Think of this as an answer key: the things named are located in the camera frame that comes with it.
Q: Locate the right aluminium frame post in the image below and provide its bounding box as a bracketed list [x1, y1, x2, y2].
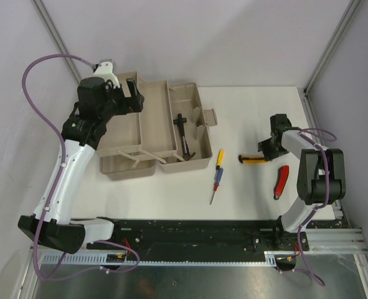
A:
[304, 0, 364, 92]

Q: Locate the black rubber mallet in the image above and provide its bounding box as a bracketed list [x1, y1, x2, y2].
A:
[173, 113, 187, 140]

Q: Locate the blue red handled screwdriver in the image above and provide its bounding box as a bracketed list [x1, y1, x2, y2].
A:
[209, 168, 224, 205]

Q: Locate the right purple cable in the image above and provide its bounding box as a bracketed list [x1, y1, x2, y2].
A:
[295, 128, 338, 287]

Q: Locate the white slotted cable duct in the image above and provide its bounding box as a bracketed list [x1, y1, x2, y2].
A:
[39, 252, 296, 267]

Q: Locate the aluminium frame post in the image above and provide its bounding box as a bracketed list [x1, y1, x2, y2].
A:
[31, 0, 81, 83]
[304, 0, 364, 92]

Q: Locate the black handled claw hammer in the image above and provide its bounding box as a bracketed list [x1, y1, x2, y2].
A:
[177, 125, 196, 161]

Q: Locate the beige plastic tool box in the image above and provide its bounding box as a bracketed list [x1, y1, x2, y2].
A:
[97, 72, 217, 181]

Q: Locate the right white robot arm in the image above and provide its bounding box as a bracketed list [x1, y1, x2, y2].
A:
[258, 114, 346, 250]

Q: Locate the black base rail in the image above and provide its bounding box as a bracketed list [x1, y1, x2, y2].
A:
[83, 217, 310, 263]

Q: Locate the red folding utility knife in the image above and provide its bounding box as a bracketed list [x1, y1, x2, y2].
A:
[273, 165, 290, 200]

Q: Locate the left aluminium frame post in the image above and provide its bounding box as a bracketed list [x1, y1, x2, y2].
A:
[31, 0, 81, 83]

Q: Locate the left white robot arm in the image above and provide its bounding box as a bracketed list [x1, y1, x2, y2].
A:
[18, 77, 144, 254]

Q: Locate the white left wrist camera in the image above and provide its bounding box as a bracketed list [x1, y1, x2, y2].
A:
[93, 59, 121, 88]

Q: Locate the yellow black utility knife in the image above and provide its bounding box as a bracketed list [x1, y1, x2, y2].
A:
[238, 154, 268, 164]

